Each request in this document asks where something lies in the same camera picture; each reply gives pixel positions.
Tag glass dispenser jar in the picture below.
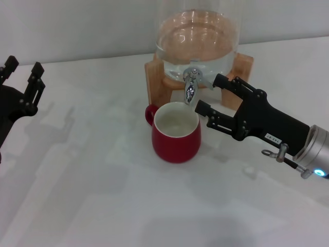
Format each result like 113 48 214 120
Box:
155 0 241 82

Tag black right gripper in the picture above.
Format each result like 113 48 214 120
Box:
194 73 310 156

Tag wooden dispenser stand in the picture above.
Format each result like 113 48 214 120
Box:
144 52 254 110

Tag chrome faucet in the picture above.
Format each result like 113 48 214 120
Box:
182 67 215 106

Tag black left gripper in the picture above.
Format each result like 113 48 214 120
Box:
0 56 46 150

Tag red ceramic cup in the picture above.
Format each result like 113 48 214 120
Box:
145 101 202 164

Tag steel wire lanyard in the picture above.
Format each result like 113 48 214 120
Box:
261 143 309 178

